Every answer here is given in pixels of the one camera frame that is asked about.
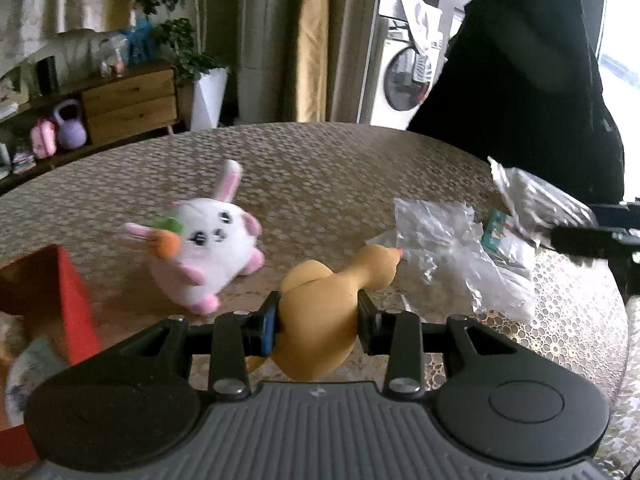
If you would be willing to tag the colourful printed packet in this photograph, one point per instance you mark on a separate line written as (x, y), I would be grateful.
(496, 230)

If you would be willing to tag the white planter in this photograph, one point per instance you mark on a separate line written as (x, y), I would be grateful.
(209, 100)

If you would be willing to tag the white lace curtain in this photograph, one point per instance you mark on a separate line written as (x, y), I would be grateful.
(55, 0)

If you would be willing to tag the white bunny plush toy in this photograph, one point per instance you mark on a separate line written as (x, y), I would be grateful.
(205, 255)

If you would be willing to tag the pink kettlebell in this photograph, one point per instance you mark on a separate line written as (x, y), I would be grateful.
(42, 140)

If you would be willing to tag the purple kettlebell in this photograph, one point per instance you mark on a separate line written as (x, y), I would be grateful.
(71, 132)

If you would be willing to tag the blue plastic item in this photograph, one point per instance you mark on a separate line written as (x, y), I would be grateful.
(137, 42)

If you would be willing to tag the black coat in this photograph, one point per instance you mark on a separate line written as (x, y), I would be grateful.
(520, 70)

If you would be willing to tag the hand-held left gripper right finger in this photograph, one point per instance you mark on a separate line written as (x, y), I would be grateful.
(362, 321)

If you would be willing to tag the pale cloth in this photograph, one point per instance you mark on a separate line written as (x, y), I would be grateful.
(35, 375)

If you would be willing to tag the green potted plant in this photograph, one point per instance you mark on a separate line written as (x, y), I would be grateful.
(185, 45)

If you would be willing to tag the yellow rubber duck toy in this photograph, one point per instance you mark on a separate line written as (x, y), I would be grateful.
(315, 320)

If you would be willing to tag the red cardboard box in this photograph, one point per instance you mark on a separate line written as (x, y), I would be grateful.
(75, 305)

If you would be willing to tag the black speaker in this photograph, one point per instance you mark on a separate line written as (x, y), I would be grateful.
(48, 75)

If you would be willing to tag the window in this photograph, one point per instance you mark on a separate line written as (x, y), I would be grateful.
(620, 20)

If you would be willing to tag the crinkled clear plastic bag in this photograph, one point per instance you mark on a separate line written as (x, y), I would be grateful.
(535, 195)

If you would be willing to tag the yellow curtain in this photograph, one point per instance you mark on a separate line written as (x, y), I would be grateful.
(314, 40)

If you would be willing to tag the patterned tablecloth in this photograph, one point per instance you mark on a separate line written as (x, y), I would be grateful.
(310, 175)

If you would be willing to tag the white cloth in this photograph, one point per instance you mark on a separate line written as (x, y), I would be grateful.
(422, 20)

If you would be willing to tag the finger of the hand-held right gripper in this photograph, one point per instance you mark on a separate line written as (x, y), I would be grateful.
(585, 242)
(615, 214)

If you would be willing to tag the grey curtain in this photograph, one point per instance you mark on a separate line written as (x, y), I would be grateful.
(265, 40)

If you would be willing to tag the wooden cabinet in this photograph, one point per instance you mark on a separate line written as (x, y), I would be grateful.
(130, 100)

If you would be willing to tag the white washing machine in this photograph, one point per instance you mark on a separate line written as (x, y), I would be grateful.
(400, 80)

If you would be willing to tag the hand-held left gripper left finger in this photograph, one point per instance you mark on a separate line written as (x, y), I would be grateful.
(269, 327)

